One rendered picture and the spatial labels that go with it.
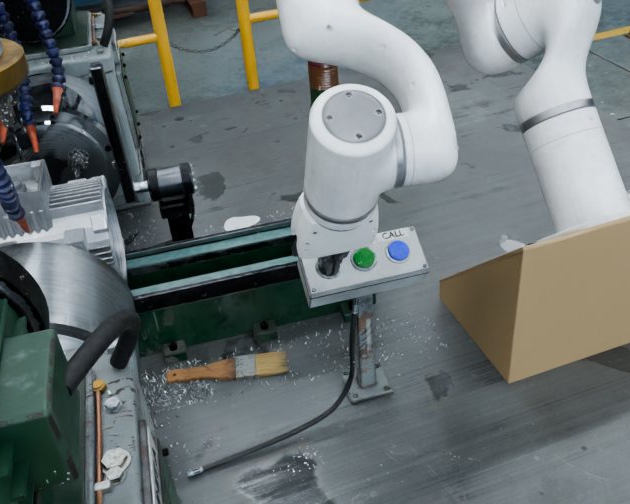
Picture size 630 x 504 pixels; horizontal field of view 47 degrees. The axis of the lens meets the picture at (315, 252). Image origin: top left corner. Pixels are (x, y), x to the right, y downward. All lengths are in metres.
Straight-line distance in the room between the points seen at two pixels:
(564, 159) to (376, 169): 0.54
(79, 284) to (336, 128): 0.40
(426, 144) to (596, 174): 0.51
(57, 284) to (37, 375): 0.38
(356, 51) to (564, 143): 0.50
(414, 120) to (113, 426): 0.41
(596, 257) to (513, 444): 0.30
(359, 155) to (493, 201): 0.96
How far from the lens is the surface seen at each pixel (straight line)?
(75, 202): 1.17
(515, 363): 1.18
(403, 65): 0.77
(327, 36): 0.78
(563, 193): 1.20
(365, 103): 0.70
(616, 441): 1.16
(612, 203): 1.20
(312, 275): 0.98
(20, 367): 0.56
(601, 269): 1.15
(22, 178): 1.24
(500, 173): 1.72
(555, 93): 1.22
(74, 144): 1.39
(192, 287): 1.22
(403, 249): 1.01
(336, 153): 0.68
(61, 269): 0.94
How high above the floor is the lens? 1.67
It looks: 36 degrees down
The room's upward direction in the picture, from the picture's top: 6 degrees counter-clockwise
